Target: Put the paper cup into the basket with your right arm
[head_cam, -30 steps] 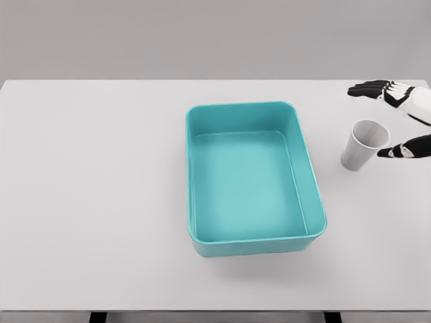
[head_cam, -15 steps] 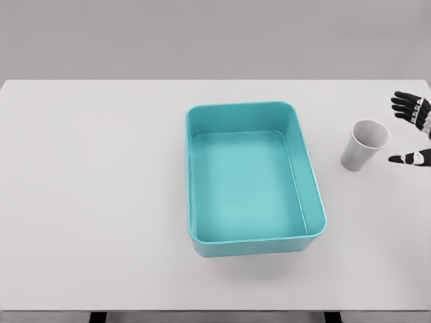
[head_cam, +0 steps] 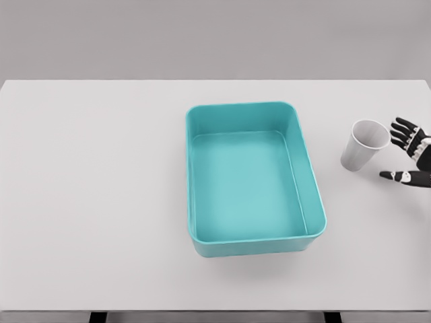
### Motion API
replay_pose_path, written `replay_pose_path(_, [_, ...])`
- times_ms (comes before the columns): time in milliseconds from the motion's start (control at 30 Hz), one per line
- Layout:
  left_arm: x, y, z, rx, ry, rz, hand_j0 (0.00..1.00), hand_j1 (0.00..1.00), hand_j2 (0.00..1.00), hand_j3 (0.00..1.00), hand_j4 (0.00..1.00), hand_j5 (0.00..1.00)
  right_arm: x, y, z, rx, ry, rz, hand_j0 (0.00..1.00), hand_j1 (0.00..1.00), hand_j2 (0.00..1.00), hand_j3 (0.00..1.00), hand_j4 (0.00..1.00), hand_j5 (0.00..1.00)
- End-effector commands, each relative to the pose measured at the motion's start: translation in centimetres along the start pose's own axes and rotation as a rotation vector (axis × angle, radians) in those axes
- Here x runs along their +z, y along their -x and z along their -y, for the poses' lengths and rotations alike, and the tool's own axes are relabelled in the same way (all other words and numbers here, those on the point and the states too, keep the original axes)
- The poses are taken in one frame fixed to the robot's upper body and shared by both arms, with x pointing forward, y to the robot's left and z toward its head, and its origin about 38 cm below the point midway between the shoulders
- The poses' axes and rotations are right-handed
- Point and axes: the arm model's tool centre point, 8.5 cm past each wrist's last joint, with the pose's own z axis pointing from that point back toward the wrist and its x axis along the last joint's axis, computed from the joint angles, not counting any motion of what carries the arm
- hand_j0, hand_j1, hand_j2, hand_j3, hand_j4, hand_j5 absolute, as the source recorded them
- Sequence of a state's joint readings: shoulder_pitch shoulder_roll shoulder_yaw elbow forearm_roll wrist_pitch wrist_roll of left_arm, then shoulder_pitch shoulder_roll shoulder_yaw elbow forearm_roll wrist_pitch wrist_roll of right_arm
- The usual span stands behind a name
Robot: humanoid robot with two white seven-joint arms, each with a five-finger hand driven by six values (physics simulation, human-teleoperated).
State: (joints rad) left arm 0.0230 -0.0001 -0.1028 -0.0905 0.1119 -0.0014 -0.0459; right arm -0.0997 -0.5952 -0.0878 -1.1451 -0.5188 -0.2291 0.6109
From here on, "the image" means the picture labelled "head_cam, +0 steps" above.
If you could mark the teal plastic basket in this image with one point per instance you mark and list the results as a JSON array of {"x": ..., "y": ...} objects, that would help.
[{"x": 249, "y": 188}]

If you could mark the white paper cup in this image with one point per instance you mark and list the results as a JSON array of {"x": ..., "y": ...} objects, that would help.
[{"x": 361, "y": 148}]

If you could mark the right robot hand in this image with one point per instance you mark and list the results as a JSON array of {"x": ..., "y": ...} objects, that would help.
[{"x": 419, "y": 148}]

